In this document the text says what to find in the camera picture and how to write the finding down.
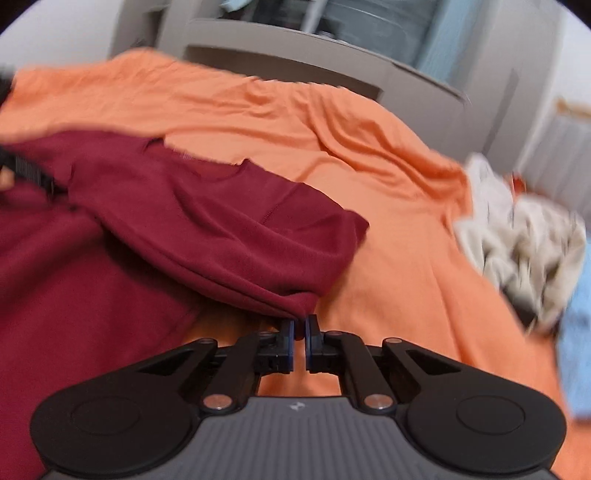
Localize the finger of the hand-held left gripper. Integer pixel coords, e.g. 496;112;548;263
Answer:
0;144;68;197

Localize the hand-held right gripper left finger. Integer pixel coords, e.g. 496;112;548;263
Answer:
136;319;295;412

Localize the light blue hanging curtain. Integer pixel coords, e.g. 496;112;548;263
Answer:
413;0;469;84

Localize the light blue cloth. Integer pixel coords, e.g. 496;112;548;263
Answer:
554;291;591;421

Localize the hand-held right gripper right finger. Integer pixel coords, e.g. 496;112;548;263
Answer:
305;315;462;412

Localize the orange bed sheet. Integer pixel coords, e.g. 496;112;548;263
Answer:
0;48;591;480

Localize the maroon garment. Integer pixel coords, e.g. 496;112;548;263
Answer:
0;130;370;480

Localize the grey cabinet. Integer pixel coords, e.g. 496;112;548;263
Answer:
108;0;568;195

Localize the beige clothes pile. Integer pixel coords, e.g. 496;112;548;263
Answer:
455;154;588;333

